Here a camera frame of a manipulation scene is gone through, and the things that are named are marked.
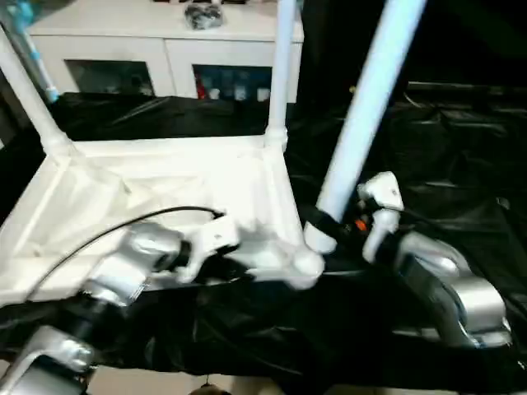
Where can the white plastic table leg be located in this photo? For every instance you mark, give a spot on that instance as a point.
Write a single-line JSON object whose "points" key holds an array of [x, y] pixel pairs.
{"points": [[362, 103], [284, 61], [24, 90]]}

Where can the white plastic table top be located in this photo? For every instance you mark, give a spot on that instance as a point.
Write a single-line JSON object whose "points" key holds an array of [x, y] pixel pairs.
{"points": [[123, 185]]}

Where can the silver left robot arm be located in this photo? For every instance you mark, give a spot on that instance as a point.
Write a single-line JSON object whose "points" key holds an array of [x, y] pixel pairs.
{"points": [[123, 263]]}

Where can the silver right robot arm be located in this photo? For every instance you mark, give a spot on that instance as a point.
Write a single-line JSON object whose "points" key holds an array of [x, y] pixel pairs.
{"points": [[453, 288]]}

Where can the black plastic mat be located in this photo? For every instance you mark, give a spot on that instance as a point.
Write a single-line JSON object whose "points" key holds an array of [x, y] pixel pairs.
{"points": [[453, 164]]}

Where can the dark metal rod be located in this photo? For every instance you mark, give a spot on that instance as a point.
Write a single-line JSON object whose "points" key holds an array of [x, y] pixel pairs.
{"points": [[465, 85]]}

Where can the clear bag of black parts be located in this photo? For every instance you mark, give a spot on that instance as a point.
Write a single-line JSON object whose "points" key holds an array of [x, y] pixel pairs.
{"points": [[203, 16]]}

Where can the white cabinet with glass doors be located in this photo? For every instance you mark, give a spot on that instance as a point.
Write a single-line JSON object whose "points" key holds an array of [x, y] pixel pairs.
{"points": [[123, 45]]}

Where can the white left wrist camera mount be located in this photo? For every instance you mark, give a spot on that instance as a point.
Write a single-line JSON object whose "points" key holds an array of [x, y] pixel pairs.
{"points": [[214, 236]]}

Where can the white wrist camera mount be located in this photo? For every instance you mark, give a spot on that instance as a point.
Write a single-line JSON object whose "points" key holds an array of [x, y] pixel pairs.
{"points": [[214, 236], [383, 189]]}

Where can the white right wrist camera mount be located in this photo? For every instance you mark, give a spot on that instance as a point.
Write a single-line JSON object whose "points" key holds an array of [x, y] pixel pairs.
{"points": [[383, 189]]}

